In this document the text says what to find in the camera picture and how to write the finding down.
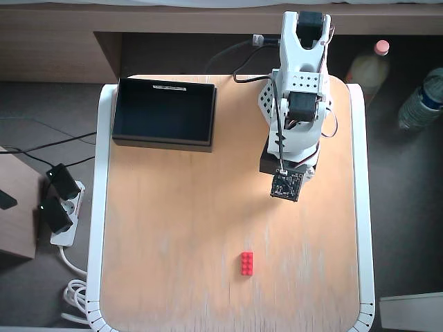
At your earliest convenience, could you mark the gripper with black motor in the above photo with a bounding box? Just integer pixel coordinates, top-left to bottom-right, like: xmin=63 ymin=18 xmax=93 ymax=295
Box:
xmin=260 ymin=142 xmax=280 ymax=176

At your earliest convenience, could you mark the red lego block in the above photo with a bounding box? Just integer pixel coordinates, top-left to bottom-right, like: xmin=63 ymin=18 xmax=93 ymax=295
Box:
xmin=240 ymin=251 xmax=255 ymax=277

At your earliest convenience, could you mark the black rectangular box bin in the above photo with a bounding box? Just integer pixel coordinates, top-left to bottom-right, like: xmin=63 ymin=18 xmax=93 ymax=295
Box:
xmin=111 ymin=77 xmax=218 ymax=154

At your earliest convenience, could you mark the yellow bottle with pink cap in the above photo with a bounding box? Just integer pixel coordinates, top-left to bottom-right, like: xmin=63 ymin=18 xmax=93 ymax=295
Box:
xmin=345 ymin=39 xmax=392 ymax=101

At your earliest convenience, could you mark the clear water bottle blue label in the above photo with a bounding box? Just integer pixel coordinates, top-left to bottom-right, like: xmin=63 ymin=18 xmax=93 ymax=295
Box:
xmin=397 ymin=67 xmax=443 ymax=131

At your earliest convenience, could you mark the white power strip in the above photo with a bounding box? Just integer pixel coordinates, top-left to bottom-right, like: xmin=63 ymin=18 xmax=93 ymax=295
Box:
xmin=50 ymin=180 xmax=86 ymax=247

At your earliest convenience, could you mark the black power adapter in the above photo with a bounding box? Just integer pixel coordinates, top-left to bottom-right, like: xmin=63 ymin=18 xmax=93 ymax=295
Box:
xmin=46 ymin=163 xmax=81 ymax=201
xmin=38 ymin=196 xmax=73 ymax=234

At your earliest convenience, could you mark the white flat box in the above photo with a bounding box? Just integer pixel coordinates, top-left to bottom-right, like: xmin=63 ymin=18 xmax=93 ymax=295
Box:
xmin=379 ymin=292 xmax=443 ymax=331

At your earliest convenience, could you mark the brown wooden shelf unit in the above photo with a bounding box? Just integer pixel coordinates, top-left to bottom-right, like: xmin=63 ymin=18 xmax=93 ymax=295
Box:
xmin=0 ymin=0 xmax=443 ymax=84

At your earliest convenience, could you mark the brown cardboard box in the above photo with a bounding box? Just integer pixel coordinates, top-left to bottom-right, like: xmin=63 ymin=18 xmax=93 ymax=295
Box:
xmin=0 ymin=145 xmax=37 ymax=261

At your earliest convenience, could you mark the small black flat object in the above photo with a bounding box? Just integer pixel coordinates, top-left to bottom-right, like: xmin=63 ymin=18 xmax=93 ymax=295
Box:
xmin=0 ymin=189 xmax=18 ymax=210

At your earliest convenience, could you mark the black camera circuit board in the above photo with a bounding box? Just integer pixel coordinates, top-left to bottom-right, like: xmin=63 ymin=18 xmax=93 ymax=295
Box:
xmin=269 ymin=168 xmax=302 ymax=203

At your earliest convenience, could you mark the black camera cable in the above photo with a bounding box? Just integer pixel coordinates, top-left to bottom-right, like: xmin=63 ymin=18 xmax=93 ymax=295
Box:
xmin=231 ymin=48 xmax=289 ymax=173

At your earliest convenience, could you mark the red black servo wire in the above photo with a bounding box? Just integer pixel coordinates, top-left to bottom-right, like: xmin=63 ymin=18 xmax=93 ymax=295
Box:
xmin=320 ymin=103 xmax=338 ymax=138

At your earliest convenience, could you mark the black usb cable with plug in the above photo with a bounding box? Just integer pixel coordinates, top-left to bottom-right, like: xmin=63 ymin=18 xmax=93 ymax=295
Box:
xmin=206 ymin=33 xmax=282 ymax=72

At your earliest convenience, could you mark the white table frame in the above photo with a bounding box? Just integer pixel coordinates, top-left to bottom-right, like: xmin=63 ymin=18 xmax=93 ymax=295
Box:
xmin=86 ymin=74 xmax=376 ymax=332

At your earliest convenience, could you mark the thin black adapter cable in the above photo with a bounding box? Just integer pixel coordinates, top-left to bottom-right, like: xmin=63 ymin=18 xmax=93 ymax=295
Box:
xmin=20 ymin=150 xmax=96 ymax=172
xmin=0 ymin=131 xmax=97 ymax=154

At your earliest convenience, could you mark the white power cable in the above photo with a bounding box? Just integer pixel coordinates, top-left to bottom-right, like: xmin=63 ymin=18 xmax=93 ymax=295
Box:
xmin=58 ymin=244 xmax=91 ymax=326

